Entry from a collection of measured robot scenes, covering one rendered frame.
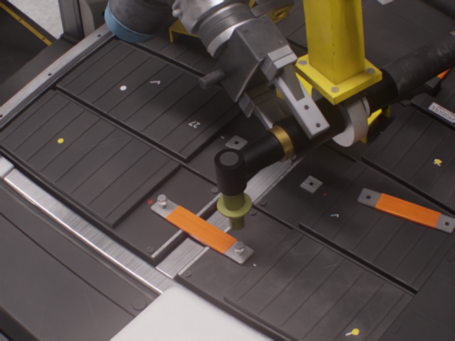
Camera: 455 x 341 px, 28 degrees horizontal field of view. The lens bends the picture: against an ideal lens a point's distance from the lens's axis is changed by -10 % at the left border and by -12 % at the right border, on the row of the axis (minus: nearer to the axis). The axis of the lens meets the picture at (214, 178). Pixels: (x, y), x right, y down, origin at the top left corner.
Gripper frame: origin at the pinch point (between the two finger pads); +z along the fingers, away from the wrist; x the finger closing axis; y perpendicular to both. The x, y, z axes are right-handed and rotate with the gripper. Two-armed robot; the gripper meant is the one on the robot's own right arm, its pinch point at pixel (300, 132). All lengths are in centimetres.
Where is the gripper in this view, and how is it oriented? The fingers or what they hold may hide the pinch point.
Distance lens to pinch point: 117.9
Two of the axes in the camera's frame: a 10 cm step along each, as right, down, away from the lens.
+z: 5.2, 8.4, -1.6
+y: -8.3, 4.6, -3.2
